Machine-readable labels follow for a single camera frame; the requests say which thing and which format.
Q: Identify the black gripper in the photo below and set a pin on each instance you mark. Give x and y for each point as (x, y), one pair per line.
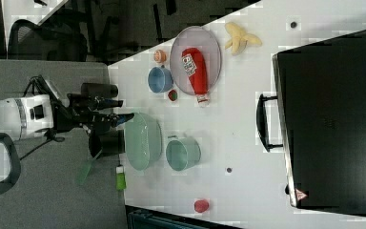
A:
(83, 110)

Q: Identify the red plush ketchup bottle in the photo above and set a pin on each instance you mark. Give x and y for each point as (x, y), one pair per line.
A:
(195, 68)

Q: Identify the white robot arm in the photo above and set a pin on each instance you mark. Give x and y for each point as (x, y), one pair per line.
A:
(34, 116)

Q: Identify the grey round plate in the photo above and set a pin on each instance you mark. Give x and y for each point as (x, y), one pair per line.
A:
(195, 37)

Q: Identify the dark cylinder cup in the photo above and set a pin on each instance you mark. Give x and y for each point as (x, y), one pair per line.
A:
(97, 89)

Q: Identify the black pot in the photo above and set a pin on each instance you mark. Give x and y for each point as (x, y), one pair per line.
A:
(110, 143)

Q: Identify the green colander basket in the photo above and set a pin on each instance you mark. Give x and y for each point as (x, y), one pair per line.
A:
(143, 141)

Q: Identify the blue cup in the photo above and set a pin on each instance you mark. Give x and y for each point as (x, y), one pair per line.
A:
(160, 79)

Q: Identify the small red strawberry toy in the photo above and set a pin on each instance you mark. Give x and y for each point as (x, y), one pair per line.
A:
(172, 95)

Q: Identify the green slotted spatula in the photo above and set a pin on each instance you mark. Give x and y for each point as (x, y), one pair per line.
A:
(120, 183)

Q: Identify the orange slice toy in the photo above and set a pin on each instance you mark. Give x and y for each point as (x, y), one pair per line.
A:
(159, 56)

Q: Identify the green mug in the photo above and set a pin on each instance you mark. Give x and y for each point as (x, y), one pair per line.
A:
(182, 153)

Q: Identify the black office chair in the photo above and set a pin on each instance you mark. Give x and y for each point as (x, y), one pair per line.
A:
(29, 41)

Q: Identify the red strawberry toy near edge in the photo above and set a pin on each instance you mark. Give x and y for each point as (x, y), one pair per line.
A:
(201, 205)

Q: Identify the peeled banana toy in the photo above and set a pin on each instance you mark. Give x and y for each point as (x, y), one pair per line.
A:
(238, 36)

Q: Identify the black toaster oven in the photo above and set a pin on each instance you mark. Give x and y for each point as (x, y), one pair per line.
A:
(320, 91)

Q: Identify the blue-green rail frame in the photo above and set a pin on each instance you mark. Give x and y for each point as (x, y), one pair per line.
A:
(140, 218)

